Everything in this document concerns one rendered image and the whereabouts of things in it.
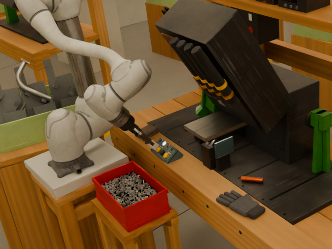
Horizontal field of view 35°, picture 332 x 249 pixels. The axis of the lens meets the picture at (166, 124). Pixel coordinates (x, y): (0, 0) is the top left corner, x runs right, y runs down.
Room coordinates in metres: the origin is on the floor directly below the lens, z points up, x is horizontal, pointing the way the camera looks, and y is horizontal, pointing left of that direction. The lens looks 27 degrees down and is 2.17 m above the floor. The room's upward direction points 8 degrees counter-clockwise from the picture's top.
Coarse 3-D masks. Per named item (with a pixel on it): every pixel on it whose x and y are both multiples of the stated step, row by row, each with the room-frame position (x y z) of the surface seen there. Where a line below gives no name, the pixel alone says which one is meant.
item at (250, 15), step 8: (248, 16) 2.27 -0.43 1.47; (256, 16) 2.22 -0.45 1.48; (264, 16) 2.23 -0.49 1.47; (248, 24) 2.27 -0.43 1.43; (256, 24) 2.22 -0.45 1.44; (264, 24) 2.23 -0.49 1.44; (272, 24) 2.25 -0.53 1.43; (256, 32) 2.22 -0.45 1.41; (264, 32) 2.23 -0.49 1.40; (272, 32) 2.25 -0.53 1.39; (256, 40) 2.22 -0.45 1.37; (264, 40) 2.22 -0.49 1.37; (272, 40) 2.25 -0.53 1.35
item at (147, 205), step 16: (96, 176) 2.01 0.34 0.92; (112, 176) 2.05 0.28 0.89; (128, 176) 2.04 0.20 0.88; (144, 176) 2.00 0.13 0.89; (96, 192) 2.00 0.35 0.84; (112, 192) 1.93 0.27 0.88; (128, 192) 1.91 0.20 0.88; (144, 192) 1.91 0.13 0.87; (160, 192) 1.82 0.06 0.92; (112, 208) 1.86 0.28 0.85; (128, 208) 1.75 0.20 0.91; (144, 208) 1.78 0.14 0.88; (160, 208) 1.82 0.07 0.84; (128, 224) 1.74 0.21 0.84; (144, 224) 1.78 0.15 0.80
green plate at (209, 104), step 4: (204, 92) 2.15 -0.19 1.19; (204, 96) 2.16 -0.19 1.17; (204, 100) 2.16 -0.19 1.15; (208, 100) 2.14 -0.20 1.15; (204, 104) 2.17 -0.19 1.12; (208, 104) 2.14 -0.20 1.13; (212, 104) 2.11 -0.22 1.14; (208, 108) 2.15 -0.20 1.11; (212, 108) 2.12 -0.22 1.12; (216, 108) 2.11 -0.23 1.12; (212, 112) 2.12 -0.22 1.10
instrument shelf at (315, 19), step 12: (216, 0) 2.45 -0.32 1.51; (228, 0) 2.37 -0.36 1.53; (240, 0) 2.29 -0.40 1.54; (252, 0) 2.26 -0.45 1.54; (264, 12) 2.15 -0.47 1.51; (276, 12) 2.08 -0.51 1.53; (288, 12) 2.02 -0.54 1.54; (300, 12) 1.99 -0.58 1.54; (312, 12) 1.97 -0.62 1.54; (324, 12) 1.95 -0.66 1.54; (300, 24) 1.96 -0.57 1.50; (312, 24) 1.90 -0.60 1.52; (324, 24) 1.85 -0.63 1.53
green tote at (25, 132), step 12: (24, 108) 3.05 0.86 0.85; (60, 108) 2.73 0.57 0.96; (72, 108) 2.74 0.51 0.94; (24, 120) 2.66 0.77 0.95; (36, 120) 2.68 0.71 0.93; (0, 132) 2.62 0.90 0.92; (12, 132) 2.64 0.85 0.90; (24, 132) 2.65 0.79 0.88; (36, 132) 2.67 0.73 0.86; (0, 144) 2.61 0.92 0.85; (12, 144) 2.63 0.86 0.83; (24, 144) 2.64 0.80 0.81
